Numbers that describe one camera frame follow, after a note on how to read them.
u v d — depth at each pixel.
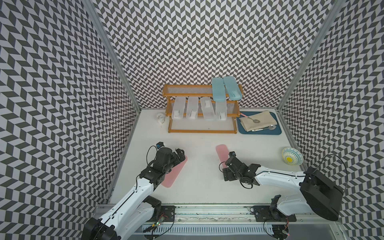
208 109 0.97
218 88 0.89
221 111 0.94
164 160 0.60
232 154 0.79
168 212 0.73
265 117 1.11
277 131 1.03
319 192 0.41
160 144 0.74
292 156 0.91
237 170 0.66
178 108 1.00
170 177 0.85
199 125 1.07
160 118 1.07
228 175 0.79
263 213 0.73
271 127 1.04
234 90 0.87
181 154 0.76
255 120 1.09
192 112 0.94
